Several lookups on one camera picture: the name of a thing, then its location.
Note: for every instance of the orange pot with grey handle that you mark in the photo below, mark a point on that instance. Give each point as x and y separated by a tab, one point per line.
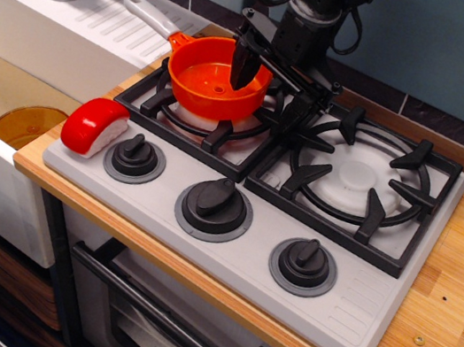
200	69

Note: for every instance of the black middle stove knob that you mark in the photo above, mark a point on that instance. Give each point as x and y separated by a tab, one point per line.
214	211

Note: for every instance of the grey toy stove top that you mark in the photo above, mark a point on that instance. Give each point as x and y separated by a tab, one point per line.
354	313

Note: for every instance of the black right stove knob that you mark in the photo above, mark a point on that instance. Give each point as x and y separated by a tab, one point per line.
303	267

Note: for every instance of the black right burner grate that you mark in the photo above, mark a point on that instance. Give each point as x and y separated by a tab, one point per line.
377	194

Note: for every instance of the black stove knob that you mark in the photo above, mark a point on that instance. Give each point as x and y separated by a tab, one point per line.
303	267
134	161
214	211

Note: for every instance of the orange plastic bowl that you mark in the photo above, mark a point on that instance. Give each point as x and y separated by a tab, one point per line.
21	126

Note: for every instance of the black left stove knob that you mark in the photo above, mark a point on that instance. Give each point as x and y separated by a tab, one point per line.
134	161

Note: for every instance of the toy oven door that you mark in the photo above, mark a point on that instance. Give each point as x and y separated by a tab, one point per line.
100	263

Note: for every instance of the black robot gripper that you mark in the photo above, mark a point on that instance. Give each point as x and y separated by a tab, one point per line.
293	51

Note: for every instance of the red and white toy sushi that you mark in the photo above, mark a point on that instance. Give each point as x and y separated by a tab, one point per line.
93	126

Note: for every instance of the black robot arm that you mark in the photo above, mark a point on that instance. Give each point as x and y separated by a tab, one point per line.
333	12

